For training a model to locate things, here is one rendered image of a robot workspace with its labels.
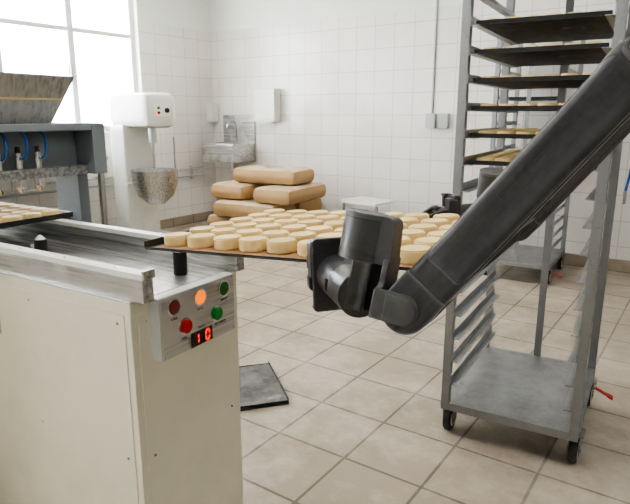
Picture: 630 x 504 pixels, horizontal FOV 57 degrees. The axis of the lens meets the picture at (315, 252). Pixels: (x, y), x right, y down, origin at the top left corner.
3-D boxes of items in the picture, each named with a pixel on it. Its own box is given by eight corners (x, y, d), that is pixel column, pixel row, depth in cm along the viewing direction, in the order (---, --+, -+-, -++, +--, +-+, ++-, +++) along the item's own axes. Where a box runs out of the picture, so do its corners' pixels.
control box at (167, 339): (151, 359, 124) (146, 297, 120) (225, 325, 143) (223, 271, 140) (163, 363, 122) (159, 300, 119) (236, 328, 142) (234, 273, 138)
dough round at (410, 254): (420, 256, 87) (420, 243, 86) (439, 262, 82) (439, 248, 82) (391, 260, 85) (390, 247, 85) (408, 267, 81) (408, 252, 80)
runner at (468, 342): (458, 363, 214) (458, 355, 213) (450, 361, 215) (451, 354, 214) (498, 313, 268) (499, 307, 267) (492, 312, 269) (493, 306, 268)
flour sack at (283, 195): (289, 207, 510) (289, 190, 507) (250, 203, 530) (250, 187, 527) (328, 197, 571) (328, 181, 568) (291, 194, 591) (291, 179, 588)
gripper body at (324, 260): (311, 308, 82) (324, 325, 74) (308, 237, 79) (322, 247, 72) (355, 303, 83) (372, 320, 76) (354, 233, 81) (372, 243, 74)
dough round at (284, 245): (283, 247, 99) (282, 236, 99) (304, 250, 95) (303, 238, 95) (260, 252, 95) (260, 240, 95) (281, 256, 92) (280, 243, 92)
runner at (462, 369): (456, 386, 216) (457, 378, 215) (449, 384, 217) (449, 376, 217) (497, 331, 270) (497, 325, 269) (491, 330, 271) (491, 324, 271)
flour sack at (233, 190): (241, 201, 543) (240, 185, 539) (208, 198, 566) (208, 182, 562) (287, 193, 600) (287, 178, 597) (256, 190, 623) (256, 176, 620)
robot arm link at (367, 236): (412, 331, 64) (431, 317, 72) (434, 229, 62) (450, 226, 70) (315, 303, 69) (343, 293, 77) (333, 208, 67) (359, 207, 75)
